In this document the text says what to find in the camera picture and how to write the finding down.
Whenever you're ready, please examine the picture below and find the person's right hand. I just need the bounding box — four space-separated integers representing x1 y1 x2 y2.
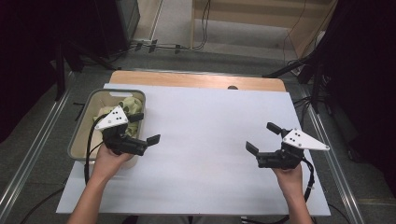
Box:
272 163 304 194

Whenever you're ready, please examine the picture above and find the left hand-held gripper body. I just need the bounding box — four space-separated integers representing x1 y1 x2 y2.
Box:
94 105 148 157

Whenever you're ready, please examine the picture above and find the grey plastic bin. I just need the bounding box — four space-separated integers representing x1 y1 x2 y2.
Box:
66 88 148 171

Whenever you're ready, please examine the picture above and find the dark cabinet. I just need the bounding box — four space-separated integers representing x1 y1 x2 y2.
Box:
92 0 142 59

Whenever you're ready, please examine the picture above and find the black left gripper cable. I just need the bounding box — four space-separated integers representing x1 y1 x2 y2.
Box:
82 113 110 186

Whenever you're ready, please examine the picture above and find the black hanging cable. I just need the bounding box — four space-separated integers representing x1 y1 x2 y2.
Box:
174 0 213 52

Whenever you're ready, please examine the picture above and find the black stand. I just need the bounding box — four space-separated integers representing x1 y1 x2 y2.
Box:
53 39 119 103
262 50 326 116

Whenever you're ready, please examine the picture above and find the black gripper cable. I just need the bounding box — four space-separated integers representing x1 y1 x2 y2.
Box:
299 156 317 203
82 113 110 186

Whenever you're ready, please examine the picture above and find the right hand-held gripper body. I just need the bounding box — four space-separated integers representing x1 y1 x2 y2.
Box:
255 128 331 171

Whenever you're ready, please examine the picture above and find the person's left hand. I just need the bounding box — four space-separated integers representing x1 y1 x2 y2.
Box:
91 144 135 185

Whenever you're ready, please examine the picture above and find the pale green cloth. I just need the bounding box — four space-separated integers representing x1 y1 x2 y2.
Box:
117 96 146 139

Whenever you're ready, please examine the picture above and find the white table mat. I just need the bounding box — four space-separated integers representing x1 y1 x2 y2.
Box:
55 82 332 217

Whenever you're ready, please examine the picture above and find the light wooden frame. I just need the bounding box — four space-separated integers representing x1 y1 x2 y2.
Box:
189 0 340 60

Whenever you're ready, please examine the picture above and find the metal floor rail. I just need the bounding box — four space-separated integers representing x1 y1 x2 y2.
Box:
0 88 73 216
297 85 366 224

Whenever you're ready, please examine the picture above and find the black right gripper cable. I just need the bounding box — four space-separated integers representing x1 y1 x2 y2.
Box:
299 156 317 203

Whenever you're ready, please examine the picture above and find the white power strip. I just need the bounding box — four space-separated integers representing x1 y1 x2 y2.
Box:
130 38 154 48

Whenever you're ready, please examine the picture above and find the black floor cable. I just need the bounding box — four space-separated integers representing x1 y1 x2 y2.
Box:
19 188 64 224

